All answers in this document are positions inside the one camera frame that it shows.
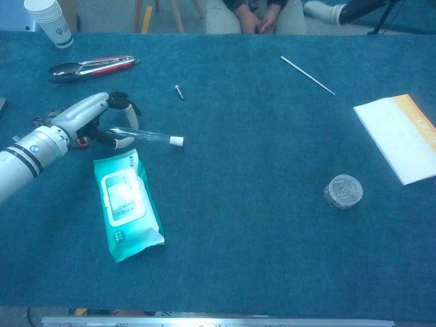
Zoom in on aluminium frame rail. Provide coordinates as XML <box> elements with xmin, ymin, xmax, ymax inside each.
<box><xmin>40</xmin><ymin>315</ymin><xmax>396</xmax><ymax>327</ymax></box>

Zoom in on stack of white paper cups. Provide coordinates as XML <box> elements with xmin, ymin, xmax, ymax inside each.
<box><xmin>23</xmin><ymin>0</ymin><xmax>74</xmax><ymax>50</ymax></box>

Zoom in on black tripod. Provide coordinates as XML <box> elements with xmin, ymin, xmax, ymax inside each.
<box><xmin>367</xmin><ymin>0</ymin><xmax>401</xmax><ymax>35</ymax></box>

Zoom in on round clear box of clips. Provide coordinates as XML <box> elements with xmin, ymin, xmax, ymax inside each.
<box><xmin>323</xmin><ymin>174</ymin><xmax>364</xmax><ymax>211</ymax></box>

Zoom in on white paper sheet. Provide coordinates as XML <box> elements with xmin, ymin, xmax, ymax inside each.
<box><xmin>352</xmin><ymin>93</ymin><xmax>436</xmax><ymax>187</ymax></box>

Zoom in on teal felt table cloth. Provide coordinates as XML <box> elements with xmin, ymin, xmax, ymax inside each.
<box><xmin>0</xmin><ymin>29</ymin><xmax>436</xmax><ymax>323</ymax></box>

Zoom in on teal wet wipes pack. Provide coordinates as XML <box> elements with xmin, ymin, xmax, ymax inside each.
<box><xmin>92</xmin><ymin>148</ymin><xmax>166</xmax><ymax>264</ymax></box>

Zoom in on seated person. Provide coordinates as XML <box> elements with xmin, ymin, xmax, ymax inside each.
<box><xmin>206</xmin><ymin>0</ymin><xmax>307</xmax><ymax>35</ymax></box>

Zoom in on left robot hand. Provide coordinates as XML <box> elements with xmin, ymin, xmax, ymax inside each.
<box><xmin>50</xmin><ymin>91</ymin><xmax>142</xmax><ymax>150</ymax></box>

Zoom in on red and steel tongs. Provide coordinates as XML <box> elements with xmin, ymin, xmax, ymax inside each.
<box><xmin>46</xmin><ymin>54</ymin><xmax>141</xmax><ymax>84</ymax></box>

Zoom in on thin metal rod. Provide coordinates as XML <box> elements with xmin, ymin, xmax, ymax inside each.
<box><xmin>280</xmin><ymin>55</ymin><xmax>337</xmax><ymax>96</ymax></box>

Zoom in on grey striped work glove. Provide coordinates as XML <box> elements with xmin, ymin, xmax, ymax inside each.
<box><xmin>32</xmin><ymin>107</ymin><xmax>91</xmax><ymax>149</ymax></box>

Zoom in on clear glass test tube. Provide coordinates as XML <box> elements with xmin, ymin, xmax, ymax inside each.
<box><xmin>98</xmin><ymin>125</ymin><xmax>173</xmax><ymax>146</ymax></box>

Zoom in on wooden chair legs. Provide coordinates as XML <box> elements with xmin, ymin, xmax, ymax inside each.
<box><xmin>134</xmin><ymin>0</ymin><xmax>205</xmax><ymax>34</ymax></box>

